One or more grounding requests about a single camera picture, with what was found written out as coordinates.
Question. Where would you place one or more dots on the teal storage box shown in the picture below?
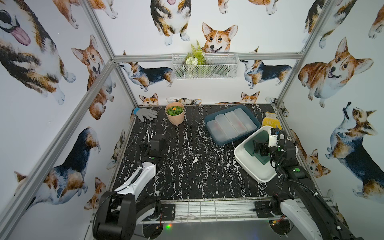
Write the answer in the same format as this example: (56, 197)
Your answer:
(246, 110)

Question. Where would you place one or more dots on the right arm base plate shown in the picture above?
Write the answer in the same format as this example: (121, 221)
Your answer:
(264, 209)

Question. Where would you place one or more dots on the artificial fern with flower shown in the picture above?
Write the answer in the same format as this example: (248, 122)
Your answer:
(195, 58)

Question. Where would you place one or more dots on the yellow work glove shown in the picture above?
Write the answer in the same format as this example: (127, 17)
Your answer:
(271, 119)

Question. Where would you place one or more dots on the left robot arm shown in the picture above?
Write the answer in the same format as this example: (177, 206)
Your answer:
(121, 210)

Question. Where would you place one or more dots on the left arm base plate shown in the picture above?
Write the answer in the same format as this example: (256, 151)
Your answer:
(168, 212)

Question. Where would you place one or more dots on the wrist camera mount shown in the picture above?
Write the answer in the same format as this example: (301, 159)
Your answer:
(158, 142)
(273, 137)

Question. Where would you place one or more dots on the grey work glove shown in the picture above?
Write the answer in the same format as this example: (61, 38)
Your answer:
(144, 113)

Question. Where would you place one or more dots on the white storage box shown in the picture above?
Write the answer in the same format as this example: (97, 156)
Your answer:
(260, 173)

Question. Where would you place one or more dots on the white wire wall basket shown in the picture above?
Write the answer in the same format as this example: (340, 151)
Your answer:
(219, 66)

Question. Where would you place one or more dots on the clear case with pencil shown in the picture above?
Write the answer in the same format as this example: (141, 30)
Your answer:
(216, 131)

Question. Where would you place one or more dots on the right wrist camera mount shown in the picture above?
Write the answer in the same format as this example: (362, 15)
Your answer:
(273, 137)

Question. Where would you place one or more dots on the pink pot with green plant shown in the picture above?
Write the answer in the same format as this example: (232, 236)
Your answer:
(175, 113)

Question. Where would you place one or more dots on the dark green case with pens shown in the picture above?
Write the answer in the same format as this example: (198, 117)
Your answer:
(258, 141)

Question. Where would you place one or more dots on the clear rounded case front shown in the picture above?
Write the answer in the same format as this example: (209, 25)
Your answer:
(245, 119)

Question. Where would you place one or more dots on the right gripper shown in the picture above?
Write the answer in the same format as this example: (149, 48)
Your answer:
(258, 147)

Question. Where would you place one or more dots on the clear case with pink item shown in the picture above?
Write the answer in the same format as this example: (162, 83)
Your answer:
(236, 123)

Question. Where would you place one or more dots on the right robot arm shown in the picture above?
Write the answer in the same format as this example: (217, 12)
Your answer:
(320, 222)

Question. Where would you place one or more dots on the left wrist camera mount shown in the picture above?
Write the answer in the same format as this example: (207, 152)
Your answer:
(158, 142)

